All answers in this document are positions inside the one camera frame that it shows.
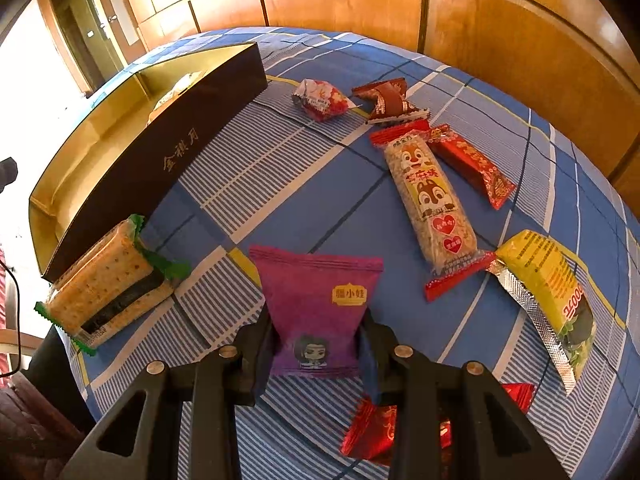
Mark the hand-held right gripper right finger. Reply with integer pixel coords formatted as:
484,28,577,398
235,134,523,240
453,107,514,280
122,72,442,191
357,310,571,480

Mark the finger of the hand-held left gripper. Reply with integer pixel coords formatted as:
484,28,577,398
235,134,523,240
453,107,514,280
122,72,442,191
0,157,18,196

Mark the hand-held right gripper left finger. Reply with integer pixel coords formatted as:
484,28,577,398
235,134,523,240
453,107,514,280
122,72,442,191
60,317,276,480

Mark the shiny red snack packet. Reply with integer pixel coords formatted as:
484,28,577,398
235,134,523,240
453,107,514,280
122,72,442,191
340,382,536,466

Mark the purple snack packet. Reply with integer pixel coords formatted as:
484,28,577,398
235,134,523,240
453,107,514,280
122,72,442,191
248,245,385,378

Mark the cracker packet with green ends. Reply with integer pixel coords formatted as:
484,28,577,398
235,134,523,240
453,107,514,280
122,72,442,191
34,214,192,357

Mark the yellow snack packet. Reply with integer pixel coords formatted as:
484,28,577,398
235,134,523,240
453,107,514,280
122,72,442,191
487,230,597,395

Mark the dark box with gold interior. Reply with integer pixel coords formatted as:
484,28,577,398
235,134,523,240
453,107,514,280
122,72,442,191
28,41,268,283

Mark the red patterned snack packet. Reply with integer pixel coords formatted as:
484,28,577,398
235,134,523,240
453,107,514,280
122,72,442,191
427,127,517,211

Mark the brown snack packet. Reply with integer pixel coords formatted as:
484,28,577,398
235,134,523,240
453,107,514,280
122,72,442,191
351,77,430,126

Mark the small white and red packet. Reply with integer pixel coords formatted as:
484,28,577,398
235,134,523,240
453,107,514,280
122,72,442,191
291,78,357,122

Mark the wooden door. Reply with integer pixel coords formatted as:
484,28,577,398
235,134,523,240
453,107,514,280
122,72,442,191
47,0,131,96

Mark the long squirrel print cereal bar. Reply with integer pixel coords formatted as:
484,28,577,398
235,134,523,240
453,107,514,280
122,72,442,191
370,120,497,303

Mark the white and orange snack packet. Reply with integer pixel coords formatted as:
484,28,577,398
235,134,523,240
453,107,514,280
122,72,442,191
146,71,206,126

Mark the blue plaid bed blanket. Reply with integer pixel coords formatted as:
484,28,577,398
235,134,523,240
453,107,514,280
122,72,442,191
65,27,640,480

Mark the black cable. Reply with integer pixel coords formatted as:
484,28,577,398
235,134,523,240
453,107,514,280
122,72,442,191
0,260,21,378

